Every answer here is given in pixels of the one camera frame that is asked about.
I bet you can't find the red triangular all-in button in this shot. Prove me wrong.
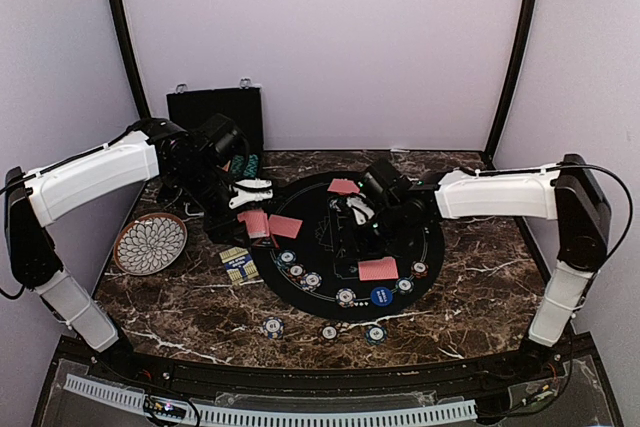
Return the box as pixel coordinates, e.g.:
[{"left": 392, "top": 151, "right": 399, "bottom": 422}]
[{"left": 252, "top": 237, "right": 279, "bottom": 249}]

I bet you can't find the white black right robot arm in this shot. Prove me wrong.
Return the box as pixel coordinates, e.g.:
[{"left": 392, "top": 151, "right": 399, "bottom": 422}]
[{"left": 329, "top": 154, "right": 611, "bottom": 381}]

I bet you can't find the red card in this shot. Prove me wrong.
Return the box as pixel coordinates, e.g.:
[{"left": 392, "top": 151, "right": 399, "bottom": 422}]
[
  {"left": 268, "top": 214, "right": 303, "bottom": 239},
  {"left": 358, "top": 256, "right": 399, "bottom": 282},
  {"left": 327, "top": 178, "right": 360, "bottom": 195}
]

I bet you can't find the round black poker mat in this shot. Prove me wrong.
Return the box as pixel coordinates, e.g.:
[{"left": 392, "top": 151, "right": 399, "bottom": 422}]
[{"left": 252, "top": 171, "right": 444, "bottom": 321}]

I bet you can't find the blue white chip stack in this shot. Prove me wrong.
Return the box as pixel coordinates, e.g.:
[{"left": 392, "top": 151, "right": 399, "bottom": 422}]
[{"left": 262, "top": 316, "right": 284, "bottom": 339}]

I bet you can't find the teal chip row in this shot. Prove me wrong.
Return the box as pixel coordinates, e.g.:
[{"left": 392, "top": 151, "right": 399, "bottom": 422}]
[
  {"left": 244, "top": 154, "right": 260, "bottom": 177},
  {"left": 230, "top": 155, "right": 246, "bottom": 175}
]

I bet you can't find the white cable duct strip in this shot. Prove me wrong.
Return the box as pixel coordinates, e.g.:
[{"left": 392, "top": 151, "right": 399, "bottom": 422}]
[{"left": 63, "top": 374, "right": 478, "bottom": 426}]

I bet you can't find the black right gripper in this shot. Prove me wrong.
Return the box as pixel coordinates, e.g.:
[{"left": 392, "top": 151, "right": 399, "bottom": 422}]
[{"left": 332, "top": 200, "right": 409, "bottom": 262}]

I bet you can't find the black left frame post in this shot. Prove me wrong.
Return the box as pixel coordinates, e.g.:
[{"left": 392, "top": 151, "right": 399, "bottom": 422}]
[{"left": 108, "top": 0, "right": 153, "bottom": 119}]

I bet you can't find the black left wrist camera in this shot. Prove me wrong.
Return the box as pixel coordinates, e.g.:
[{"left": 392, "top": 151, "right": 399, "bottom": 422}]
[{"left": 196, "top": 114, "right": 250, "bottom": 166}]

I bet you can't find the red playing card deck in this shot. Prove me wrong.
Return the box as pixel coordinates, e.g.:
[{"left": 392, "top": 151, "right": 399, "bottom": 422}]
[{"left": 237, "top": 209, "right": 270, "bottom": 239}]

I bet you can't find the orange chip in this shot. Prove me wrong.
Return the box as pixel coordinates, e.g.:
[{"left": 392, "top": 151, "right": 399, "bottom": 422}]
[{"left": 288, "top": 264, "right": 306, "bottom": 279}]

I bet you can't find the white blue chip bottom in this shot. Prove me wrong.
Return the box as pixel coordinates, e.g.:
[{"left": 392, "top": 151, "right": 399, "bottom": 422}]
[{"left": 335, "top": 288, "right": 357, "bottom": 308}]

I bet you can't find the brown white chip stack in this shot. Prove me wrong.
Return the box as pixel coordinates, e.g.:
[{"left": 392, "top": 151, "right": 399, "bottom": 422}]
[{"left": 319, "top": 324, "right": 339, "bottom": 343}]

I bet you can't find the blue small blind button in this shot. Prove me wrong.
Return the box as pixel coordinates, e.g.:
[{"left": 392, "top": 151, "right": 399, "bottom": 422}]
[{"left": 370, "top": 286, "right": 394, "bottom": 307}]

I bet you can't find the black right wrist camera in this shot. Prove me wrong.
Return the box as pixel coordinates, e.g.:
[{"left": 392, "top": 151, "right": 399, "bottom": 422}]
[{"left": 357, "top": 159, "right": 411, "bottom": 206}]

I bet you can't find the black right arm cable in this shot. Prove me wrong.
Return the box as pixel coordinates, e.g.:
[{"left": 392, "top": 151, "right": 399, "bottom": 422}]
[{"left": 459, "top": 161, "right": 634, "bottom": 268}]

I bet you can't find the gold blue card box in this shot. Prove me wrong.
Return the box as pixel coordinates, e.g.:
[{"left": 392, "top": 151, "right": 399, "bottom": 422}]
[{"left": 219, "top": 247, "right": 259, "bottom": 285}]

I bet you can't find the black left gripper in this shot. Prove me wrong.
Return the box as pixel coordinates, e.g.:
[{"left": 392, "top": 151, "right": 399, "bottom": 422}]
[{"left": 172, "top": 160, "right": 251, "bottom": 248}]

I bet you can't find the floral ceramic plate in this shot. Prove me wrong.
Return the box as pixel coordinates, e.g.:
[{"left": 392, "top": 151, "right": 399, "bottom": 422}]
[{"left": 113, "top": 213, "right": 188, "bottom": 276}]

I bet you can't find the black poker chip case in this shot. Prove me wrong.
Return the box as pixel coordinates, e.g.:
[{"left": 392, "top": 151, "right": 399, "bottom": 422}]
[{"left": 155, "top": 77, "right": 266, "bottom": 218}]

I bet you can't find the teal chip row left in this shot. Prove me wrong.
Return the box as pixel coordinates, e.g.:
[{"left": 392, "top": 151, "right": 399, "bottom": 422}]
[{"left": 230, "top": 155, "right": 246, "bottom": 175}]

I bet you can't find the teal chip row right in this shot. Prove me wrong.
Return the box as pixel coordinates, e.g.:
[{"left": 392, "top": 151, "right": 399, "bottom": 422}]
[{"left": 244, "top": 154, "right": 260, "bottom": 177}]

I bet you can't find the teal blue chip stack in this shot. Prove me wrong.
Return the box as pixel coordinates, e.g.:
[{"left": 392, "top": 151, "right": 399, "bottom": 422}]
[{"left": 365, "top": 325, "right": 388, "bottom": 345}]

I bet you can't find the red chip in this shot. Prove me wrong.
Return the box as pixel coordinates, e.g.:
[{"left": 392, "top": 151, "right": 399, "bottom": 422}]
[{"left": 411, "top": 262, "right": 428, "bottom": 278}]

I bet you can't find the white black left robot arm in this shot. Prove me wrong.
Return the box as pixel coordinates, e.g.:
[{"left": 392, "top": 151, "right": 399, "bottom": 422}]
[{"left": 1, "top": 114, "right": 273, "bottom": 383}]

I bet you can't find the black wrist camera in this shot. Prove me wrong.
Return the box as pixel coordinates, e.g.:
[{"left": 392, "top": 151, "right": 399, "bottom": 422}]
[
  {"left": 196, "top": 114, "right": 250, "bottom": 166},
  {"left": 357, "top": 159, "right": 411, "bottom": 206}
]

